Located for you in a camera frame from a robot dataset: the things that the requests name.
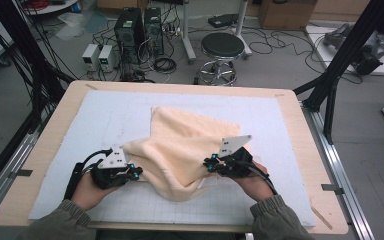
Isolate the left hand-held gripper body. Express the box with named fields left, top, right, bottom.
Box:
left=90, top=145, right=131, bottom=190

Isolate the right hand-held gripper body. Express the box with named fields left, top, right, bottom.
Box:
left=216, top=134, right=256, bottom=178

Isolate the cream towel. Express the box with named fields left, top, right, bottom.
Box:
left=123, top=105, right=251, bottom=203

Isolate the person's left hand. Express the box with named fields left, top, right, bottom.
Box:
left=71, top=172, right=121, bottom=210

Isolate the person's right hand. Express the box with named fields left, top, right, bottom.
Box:
left=234, top=161, right=276, bottom=203

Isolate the white power supply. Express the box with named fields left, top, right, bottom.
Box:
left=98, top=44, right=116, bottom=73
left=81, top=43, right=100, bottom=72

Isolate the black round stool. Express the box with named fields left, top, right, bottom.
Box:
left=194, top=32, right=246, bottom=87

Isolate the large black computer tower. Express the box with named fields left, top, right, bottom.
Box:
left=114, top=7, right=146, bottom=64

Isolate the flat black case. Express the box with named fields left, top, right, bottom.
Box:
left=207, top=13, right=240, bottom=29

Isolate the slim black computer tower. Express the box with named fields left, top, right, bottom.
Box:
left=143, top=7, right=165, bottom=56

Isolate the white board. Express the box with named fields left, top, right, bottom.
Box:
left=304, top=24, right=384, bottom=77

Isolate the cardboard box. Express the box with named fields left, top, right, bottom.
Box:
left=258, top=0, right=318, bottom=32

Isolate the clear plastic sheet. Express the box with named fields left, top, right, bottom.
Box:
left=54, top=12, right=88, bottom=41

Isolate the grey machine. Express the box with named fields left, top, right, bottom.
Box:
left=323, top=22, right=384, bottom=76

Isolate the round white table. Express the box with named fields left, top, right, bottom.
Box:
left=23, top=0, right=80, bottom=16

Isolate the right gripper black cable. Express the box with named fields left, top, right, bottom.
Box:
left=243, top=161, right=278, bottom=196

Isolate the grey metal bracket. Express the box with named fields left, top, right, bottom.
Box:
left=321, top=183, right=344, bottom=195
left=8, top=169, right=34, bottom=179

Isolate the aluminium rail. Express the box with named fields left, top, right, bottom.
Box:
left=0, top=109, right=53, bottom=228
left=301, top=101, right=376, bottom=240

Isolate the coiled black cable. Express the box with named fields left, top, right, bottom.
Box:
left=153, top=57, right=178, bottom=74

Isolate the white desk frame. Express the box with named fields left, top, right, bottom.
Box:
left=179, top=0, right=254, bottom=65

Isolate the black metal frame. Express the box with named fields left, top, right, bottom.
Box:
left=293, top=0, right=384, bottom=145

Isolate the black frame post with cables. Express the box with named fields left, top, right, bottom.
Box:
left=0, top=0, right=76, bottom=134

